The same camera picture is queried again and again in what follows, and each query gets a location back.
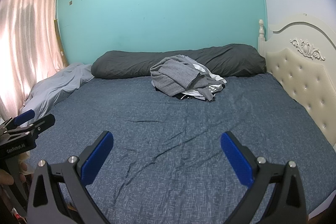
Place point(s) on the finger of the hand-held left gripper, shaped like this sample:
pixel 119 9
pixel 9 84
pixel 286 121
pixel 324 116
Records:
pixel 43 123
pixel 25 116

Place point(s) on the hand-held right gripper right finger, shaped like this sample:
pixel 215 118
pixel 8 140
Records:
pixel 236 161

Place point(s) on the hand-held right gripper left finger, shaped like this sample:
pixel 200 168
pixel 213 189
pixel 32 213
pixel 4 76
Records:
pixel 97 158

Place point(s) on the grey knit sweater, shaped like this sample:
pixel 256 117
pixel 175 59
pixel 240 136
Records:
pixel 173 74

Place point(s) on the person's left hand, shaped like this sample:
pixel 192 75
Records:
pixel 5 177

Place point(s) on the light grey-blue blanket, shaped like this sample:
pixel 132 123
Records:
pixel 57 85

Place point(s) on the bed with blue patterned sheet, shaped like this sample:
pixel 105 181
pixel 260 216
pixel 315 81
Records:
pixel 183 134

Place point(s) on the white and black jacket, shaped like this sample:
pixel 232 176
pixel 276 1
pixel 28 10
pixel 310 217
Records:
pixel 212 82

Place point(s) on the pink curtain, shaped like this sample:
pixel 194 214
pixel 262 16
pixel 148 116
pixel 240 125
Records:
pixel 26 29

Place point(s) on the dark grey long pillow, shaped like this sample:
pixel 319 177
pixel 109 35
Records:
pixel 126 64

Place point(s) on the cream tufted headboard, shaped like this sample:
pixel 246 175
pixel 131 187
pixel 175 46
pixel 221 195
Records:
pixel 296 74

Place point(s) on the wooden window frame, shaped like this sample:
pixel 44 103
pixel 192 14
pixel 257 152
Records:
pixel 59 40

